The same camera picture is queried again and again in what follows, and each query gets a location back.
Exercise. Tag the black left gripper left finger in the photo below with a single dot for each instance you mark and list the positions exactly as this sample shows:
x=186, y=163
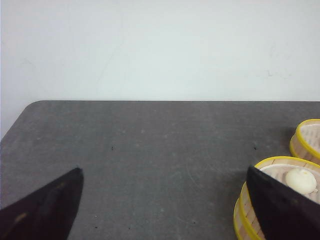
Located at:
x=47, y=213

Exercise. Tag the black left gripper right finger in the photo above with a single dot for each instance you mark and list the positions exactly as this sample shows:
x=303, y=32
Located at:
x=282, y=213

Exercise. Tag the bamboo steamer basket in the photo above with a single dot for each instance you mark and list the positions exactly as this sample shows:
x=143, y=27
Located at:
x=277, y=167
x=240, y=224
x=305, y=142

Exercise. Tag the white bun rear basket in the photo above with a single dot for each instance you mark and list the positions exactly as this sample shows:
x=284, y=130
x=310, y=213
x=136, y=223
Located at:
x=301, y=180

